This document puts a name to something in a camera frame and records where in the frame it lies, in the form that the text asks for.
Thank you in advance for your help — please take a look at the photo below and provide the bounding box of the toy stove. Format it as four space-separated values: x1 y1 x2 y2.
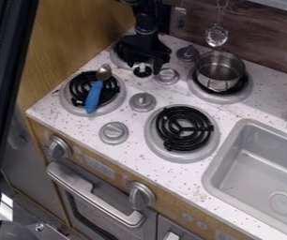
58 39 254 164

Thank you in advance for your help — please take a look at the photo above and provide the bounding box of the silver strainer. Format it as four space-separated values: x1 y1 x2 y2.
204 0 231 49

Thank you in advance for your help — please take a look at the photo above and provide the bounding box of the blue handled silver spoon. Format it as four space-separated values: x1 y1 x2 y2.
83 63 113 114

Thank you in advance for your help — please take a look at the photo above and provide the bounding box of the silver tool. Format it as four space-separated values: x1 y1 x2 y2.
172 0 189 28

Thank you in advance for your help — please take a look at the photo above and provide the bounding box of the toy sink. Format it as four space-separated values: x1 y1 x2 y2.
201 118 287 240

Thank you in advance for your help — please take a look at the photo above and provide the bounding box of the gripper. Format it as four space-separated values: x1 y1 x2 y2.
113 32 173 79

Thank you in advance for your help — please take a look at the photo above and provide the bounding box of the silver pot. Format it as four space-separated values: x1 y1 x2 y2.
193 50 248 94

